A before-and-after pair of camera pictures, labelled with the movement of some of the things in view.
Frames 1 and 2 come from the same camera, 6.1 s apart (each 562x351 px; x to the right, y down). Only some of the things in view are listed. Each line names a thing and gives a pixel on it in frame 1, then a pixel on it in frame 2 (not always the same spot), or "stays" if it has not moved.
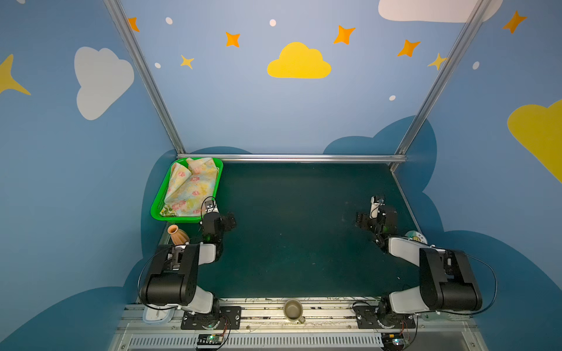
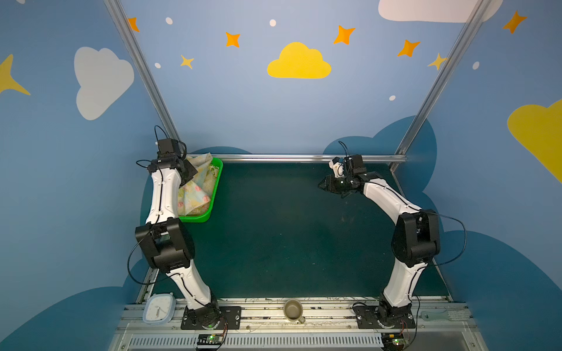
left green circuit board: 210,339 stays
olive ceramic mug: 293,311 stays
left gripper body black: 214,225 to 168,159
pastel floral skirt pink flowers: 192,181 stays
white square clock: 154,316 stays
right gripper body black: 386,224 to 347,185
